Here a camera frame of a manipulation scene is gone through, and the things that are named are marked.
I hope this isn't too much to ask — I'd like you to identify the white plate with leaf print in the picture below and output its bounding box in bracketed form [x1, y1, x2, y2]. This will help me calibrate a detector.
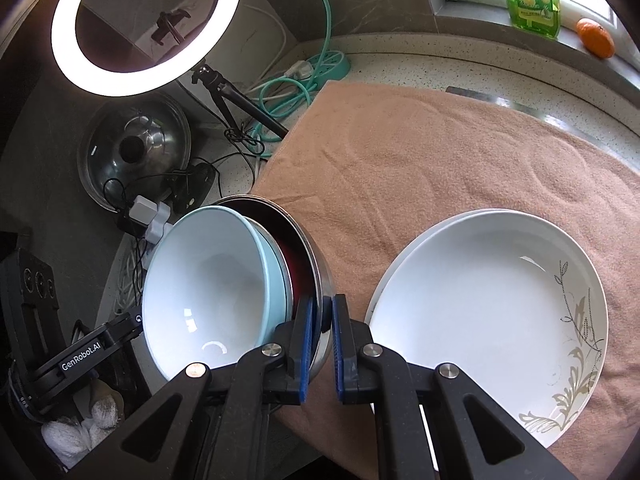
[367, 209, 608, 448]

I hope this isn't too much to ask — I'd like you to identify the red and steel bowl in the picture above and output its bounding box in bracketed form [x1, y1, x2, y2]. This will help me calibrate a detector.
[215, 194, 333, 386]

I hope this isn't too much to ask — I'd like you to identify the green dish soap bottle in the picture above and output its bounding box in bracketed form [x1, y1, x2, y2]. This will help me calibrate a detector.
[502, 0, 563, 41]

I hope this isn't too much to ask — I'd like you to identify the black round stand base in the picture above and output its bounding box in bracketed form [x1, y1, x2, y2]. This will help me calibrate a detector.
[167, 161, 217, 211]

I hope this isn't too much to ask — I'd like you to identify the black tripod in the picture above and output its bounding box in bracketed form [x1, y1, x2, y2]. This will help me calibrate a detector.
[190, 62, 291, 141]

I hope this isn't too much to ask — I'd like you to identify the teal round power strip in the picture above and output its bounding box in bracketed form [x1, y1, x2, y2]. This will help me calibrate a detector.
[307, 51, 351, 81]

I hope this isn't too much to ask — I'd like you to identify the person's left hand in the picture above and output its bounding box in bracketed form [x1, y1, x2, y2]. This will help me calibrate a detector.
[40, 380, 126, 468]

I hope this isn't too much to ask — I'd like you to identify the black cable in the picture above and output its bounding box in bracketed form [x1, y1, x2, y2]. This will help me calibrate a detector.
[102, 125, 271, 221]

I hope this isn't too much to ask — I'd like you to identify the thin white cable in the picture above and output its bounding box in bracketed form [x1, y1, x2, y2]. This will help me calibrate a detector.
[115, 240, 151, 321]

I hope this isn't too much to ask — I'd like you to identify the peach towel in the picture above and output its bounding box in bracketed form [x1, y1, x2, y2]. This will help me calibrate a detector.
[252, 81, 640, 480]

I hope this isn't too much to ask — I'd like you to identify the white ring light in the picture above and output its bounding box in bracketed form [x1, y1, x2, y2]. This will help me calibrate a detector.
[50, 0, 223, 97]

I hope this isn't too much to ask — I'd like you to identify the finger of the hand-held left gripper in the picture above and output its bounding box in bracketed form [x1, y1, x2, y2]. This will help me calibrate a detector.
[107, 311, 146, 348]

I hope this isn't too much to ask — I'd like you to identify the teal cable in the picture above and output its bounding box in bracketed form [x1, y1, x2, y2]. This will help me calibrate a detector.
[250, 0, 346, 143]

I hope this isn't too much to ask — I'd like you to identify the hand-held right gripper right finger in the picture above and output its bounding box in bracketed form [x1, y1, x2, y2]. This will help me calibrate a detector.
[331, 294, 546, 480]

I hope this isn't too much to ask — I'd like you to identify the light blue bowl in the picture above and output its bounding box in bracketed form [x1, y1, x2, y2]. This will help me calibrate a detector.
[240, 215, 293, 326]
[141, 205, 288, 381]

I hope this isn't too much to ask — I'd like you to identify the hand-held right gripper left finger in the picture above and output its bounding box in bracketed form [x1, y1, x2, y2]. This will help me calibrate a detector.
[121, 296, 321, 480]

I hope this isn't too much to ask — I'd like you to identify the white power adapter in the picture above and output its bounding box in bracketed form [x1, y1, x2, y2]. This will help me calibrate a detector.
[129, 195, 173, 243]

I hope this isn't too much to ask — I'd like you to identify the orange tangerine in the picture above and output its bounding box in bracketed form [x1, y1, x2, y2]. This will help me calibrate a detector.
[576, 17, 615, 59]

